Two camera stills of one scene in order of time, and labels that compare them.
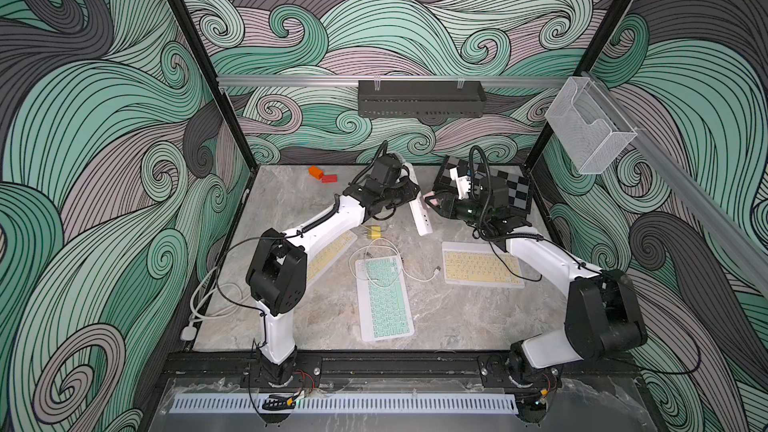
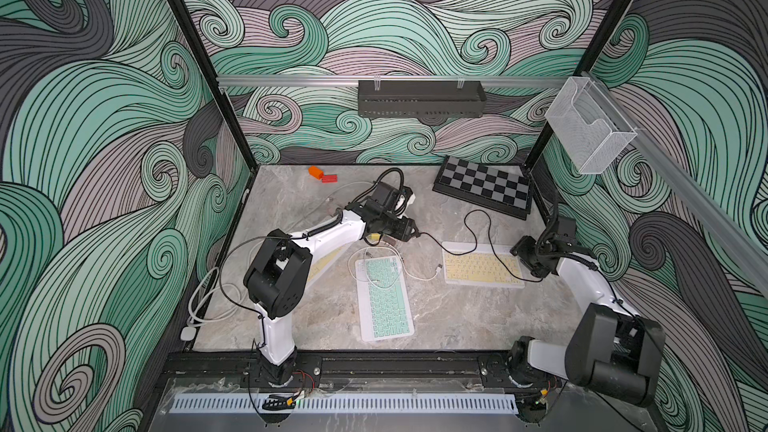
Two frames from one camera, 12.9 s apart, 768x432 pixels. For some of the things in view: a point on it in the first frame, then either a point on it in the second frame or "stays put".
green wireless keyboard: [383, 303] stays put
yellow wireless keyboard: [323, 257] stays put
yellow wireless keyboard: [481, 264] stays put
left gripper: [407, 195] -> [404, 227]
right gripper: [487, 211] -> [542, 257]
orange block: [316, 172] stays put
